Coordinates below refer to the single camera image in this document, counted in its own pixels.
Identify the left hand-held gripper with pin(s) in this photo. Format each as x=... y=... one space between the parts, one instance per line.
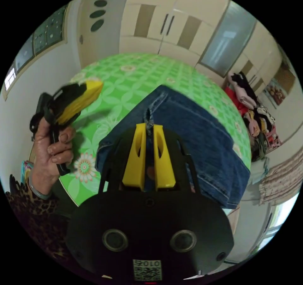
x=58 y=105

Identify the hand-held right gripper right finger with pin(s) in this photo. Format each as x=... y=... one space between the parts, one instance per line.
x=165 y=166

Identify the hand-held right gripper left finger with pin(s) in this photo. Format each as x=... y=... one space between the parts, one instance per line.
x=135 y=161

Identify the blue jeans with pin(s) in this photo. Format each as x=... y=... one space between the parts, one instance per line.
x=201 y=133

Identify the person's left forearm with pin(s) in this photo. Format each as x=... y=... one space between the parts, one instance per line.
x=33 y=214

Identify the person's left hand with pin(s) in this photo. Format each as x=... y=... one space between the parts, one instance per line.
x=47 y=157

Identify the bed with green patterned sheet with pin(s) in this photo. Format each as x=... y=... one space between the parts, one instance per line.
x=132 y=71

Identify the white door with oval panes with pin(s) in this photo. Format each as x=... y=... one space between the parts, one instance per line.
x=106 y=24

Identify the window with patterned glass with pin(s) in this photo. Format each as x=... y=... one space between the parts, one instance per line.
x=47 y=31

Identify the pile of clothes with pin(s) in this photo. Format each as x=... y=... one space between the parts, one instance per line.
x=256 y=121

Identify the floral curtain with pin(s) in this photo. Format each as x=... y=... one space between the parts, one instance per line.
x=280 y=178

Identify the bright window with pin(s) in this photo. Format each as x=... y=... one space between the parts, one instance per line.
x=280 y=215

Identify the cream wardrobe cupboard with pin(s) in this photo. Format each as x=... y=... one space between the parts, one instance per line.
x=189 y=22

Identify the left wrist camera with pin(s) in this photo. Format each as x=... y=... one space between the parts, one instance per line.
x=42 y=102

